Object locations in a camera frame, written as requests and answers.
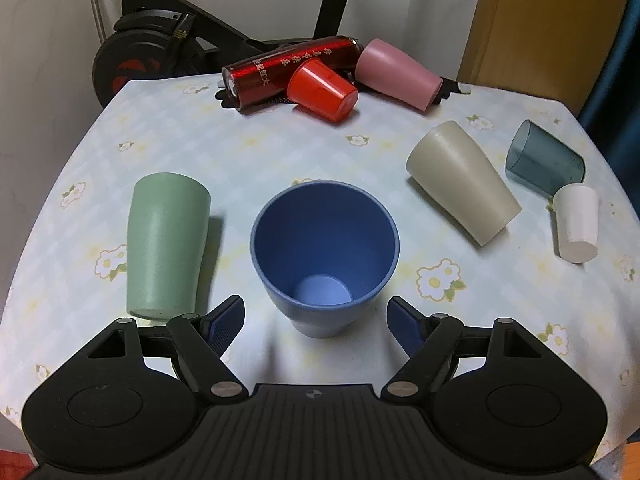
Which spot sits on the beige cup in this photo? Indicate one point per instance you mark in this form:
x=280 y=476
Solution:
x=465 y=185

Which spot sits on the green cup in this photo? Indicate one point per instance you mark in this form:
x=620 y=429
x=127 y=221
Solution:
x=162 y=245

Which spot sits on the wooden cabinet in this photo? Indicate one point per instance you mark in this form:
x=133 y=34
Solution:
x=545 y=25

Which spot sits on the black exercise bike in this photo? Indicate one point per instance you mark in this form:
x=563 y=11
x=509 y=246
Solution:
x=165 y=35

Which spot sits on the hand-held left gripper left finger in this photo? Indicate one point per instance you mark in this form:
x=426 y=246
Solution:
x=225 y=321

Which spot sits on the transparent grey-blue cup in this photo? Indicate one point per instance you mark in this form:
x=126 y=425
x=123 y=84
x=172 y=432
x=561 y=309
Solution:
x=545 y=157

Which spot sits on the blue cup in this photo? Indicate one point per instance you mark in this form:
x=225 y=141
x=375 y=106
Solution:
x=320 y=255

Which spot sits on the pink cup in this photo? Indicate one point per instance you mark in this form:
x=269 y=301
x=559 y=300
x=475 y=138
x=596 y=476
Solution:
x=395 y=72

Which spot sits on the floral tablecloth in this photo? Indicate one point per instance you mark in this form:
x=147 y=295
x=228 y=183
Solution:
x=320 y=160

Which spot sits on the red cup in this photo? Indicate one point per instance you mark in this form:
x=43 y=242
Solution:
x=322 y=91

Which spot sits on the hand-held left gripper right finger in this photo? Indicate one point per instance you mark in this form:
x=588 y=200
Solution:
x=403 y=322

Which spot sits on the small white cup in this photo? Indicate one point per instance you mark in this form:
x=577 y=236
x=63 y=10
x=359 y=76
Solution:
x=576 y=222

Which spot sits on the red cylindrical tin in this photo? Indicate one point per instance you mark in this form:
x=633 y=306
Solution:
x=285 y=67

